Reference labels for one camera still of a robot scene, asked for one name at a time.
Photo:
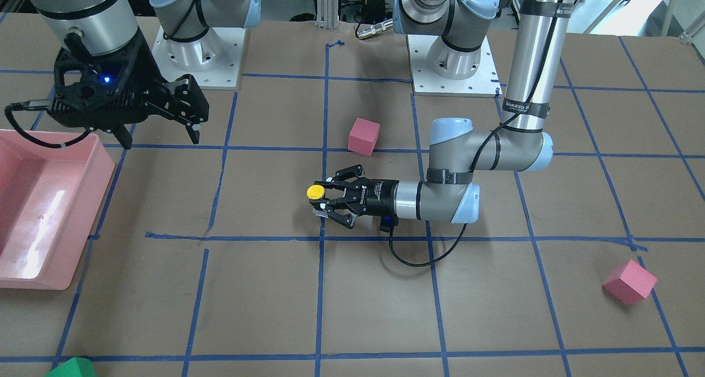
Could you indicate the green cube near right gripper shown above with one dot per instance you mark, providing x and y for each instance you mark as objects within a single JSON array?
[{"x": 74, "y": 367}]

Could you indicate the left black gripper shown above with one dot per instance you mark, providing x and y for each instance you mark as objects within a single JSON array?
[{"x": 381, "y": 196}]

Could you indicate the aluminium frame post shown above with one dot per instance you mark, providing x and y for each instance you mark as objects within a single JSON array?
[{"x": 327, "y": 14}]

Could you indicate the pink cube near left gripper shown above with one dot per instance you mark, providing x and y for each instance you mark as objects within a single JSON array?
[{"x": 630, "y": 283}]

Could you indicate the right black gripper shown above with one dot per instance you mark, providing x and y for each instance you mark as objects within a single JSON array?
[{"x": 144, "y": 75}]

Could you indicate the pink cube centre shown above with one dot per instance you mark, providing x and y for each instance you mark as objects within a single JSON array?
[{"x": 363, "y": 137}]

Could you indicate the pink plastic bin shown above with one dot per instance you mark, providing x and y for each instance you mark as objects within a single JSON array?
[{"x": 49, "y": 201}]

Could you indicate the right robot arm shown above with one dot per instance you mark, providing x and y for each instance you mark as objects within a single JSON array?
[{"x": 106, "y": 25}]

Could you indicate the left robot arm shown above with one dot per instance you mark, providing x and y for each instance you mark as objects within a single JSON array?
[{"x": 457, "y": 150}]

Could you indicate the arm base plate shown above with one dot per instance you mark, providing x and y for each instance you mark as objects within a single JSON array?
[
  {"x": 213, "y": 60},
  {"x": 454, "y": 68}
]

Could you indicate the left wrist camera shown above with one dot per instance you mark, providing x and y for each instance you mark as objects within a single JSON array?
[{"x": 387, "y": 224}]

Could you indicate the yellow push button switch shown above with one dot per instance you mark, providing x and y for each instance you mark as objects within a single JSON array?
[{"x": 315, "y": 195}]

